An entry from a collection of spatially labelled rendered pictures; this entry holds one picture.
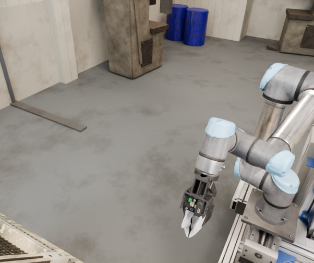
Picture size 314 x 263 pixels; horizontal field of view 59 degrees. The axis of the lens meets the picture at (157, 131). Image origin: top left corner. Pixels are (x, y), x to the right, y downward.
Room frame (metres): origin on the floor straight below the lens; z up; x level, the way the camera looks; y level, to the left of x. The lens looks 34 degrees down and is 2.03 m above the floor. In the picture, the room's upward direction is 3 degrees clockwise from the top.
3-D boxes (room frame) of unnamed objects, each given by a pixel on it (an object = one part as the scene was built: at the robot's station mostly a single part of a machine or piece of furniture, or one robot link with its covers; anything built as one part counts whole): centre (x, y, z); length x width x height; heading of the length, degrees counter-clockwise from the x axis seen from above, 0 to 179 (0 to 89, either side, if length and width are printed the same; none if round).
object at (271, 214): (0.86, -0.54, 1.09); 0.15 x 0.15 x 0.10
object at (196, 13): (7.35, -0.61, 0.41); 1.14 x 0.68 x 0.82; 63
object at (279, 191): (0.87, -0.54, 1.20); 0.13 x 0.12 x 0.14; 49
